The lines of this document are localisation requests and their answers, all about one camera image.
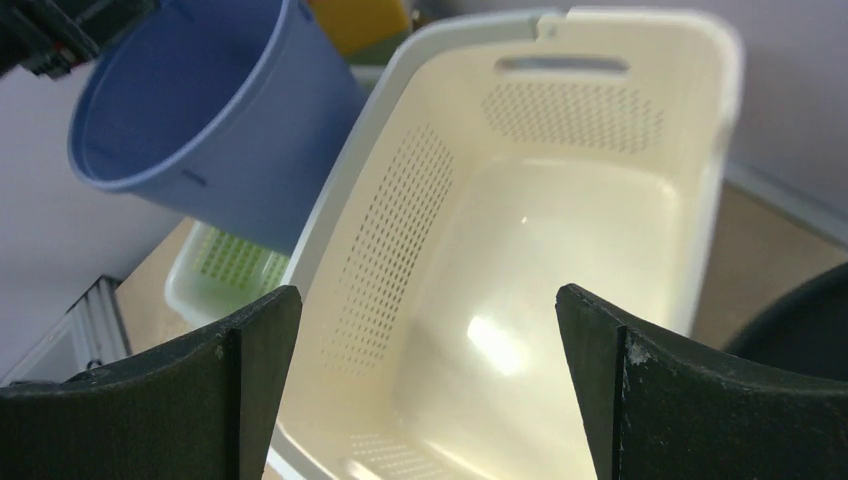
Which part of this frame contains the white green strainer tray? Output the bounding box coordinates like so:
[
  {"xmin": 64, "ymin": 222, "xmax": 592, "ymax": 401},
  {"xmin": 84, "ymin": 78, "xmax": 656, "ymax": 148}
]
[{"xmin": 164, "ymin": 221, "xmax": 289, "ymax": 328}]

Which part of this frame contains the cream perforated plastic basket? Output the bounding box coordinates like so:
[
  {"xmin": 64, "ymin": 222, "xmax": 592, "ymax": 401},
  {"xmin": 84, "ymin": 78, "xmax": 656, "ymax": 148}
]
[{"xmin": 269, "ymin": 7, "xmax": 744, "ymax": 479}]

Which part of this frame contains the large blue plastic bucket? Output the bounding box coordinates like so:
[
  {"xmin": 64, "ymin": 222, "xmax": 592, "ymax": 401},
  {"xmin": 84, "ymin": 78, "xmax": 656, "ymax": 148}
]
[{"xmin": 68, "ymin": 1, "xmax": 367, "ymax": 255}]

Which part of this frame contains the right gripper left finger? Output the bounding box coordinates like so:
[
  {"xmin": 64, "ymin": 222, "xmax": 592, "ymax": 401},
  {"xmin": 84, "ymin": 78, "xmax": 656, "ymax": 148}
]
[{"xmin": 1, "ymin": 286, "xmax": 302, "ymax": 479}]

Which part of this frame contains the aluminium rail frame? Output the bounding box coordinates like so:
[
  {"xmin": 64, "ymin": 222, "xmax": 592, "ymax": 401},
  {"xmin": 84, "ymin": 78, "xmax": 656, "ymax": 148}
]
[{"xmin": 1, "ymin": 276, "xmax": 132, "ymax": 387}]

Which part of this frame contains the dark navy round bin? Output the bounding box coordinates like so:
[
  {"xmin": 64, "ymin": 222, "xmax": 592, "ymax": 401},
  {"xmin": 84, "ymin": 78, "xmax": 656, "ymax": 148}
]
[{"xmin": 724, "ymin": 264, "xmax": 847, "ymax": 381}]

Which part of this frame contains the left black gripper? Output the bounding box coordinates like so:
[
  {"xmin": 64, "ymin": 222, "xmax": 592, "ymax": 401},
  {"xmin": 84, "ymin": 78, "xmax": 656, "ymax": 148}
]
[{"xmin": 1, "ymin": 0, "xmax": 159, "ymax": 79}]

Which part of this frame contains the white cylindrical drawer box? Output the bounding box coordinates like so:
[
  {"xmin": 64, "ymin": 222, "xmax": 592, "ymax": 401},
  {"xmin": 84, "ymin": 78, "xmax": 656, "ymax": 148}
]
[{"xmin": 307, "ymin": 0, "xmax": 412, "ymax": 66}]

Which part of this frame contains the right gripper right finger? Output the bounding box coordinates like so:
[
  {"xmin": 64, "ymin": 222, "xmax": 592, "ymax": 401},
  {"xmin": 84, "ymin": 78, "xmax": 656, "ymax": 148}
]
[{"xmin": 555, "ymin": 284, "xmax": 847, "ymax": 479}]

